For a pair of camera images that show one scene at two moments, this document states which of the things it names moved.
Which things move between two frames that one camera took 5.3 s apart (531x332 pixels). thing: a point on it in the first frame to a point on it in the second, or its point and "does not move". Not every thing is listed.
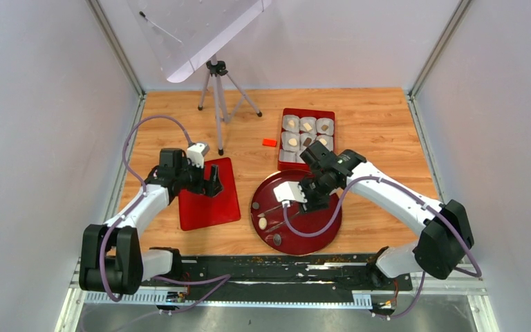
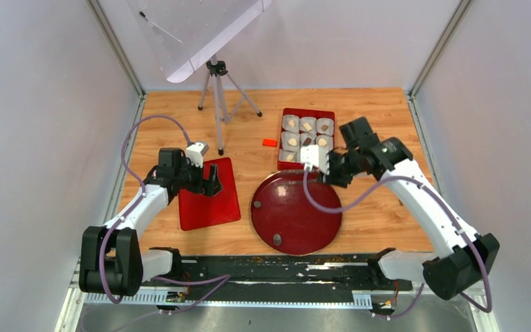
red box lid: (198, 210) does not move
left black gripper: (209, 187) does not move
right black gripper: (312, 205) to (332, 179)
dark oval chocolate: (277, 239) does not move
